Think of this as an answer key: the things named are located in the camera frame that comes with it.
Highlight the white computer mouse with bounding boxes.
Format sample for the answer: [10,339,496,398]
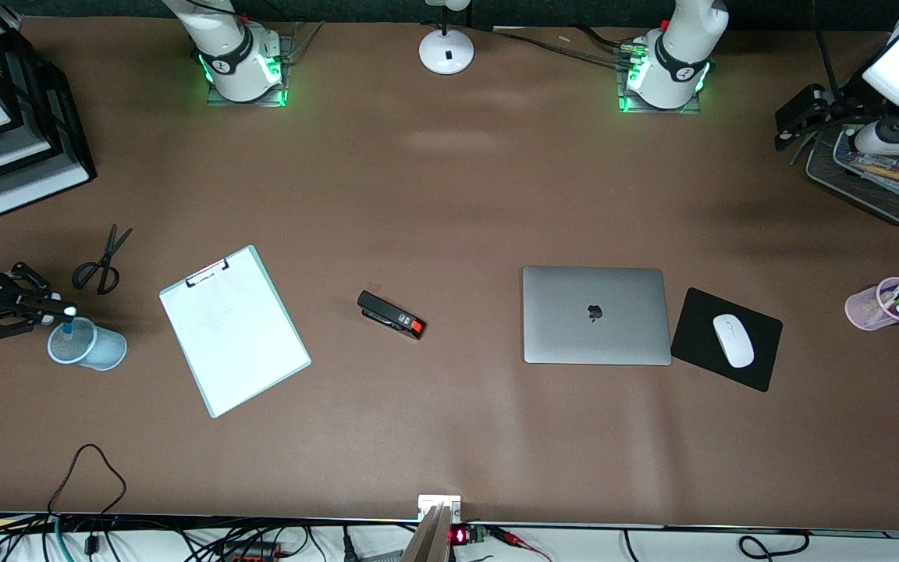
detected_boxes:
[712,314,755,369]

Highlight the black stapler with red end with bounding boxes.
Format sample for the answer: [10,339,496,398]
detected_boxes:
[357,290,427,341]

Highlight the teal clipboard with paper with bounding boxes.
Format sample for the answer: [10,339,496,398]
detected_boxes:
[159,244,312,419]

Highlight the white round lamp base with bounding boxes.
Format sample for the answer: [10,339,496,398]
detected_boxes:
[418,0,475,76]

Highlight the red wire lead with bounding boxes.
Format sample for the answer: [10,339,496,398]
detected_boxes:
[489,527,553,562]

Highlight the translucent blue cup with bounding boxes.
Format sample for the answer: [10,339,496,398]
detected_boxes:
[48,316,129,372]

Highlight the black mouse pad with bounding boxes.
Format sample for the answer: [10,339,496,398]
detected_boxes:
[670,287,784,393]

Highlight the black handled scissors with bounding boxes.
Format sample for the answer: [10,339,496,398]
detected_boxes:
[72,225,134,296]

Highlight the metal mesh desk tray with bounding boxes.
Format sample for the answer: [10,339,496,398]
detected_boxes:
[806,117,899,227]

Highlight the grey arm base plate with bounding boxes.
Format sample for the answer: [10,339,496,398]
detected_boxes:
[205,31,296,108]
[617,39,706,116]

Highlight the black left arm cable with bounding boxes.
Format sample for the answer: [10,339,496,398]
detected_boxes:
[808,0,840,94]

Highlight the translucent pink cup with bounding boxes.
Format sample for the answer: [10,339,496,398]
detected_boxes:
[844,277,899,332]

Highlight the black looped cable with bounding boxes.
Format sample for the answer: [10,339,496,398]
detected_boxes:
[48,443,127,518]

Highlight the white socket plate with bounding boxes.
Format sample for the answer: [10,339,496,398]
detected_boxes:
[418,494,462,522]

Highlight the silver laptop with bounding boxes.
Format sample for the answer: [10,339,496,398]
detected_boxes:
[522,265,673,366]

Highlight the brown wedge mount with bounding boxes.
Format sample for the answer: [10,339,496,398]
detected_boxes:
[401,503,454,562]

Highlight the black table cable bundle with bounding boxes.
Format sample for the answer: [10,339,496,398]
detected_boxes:
[489,25,638,67]

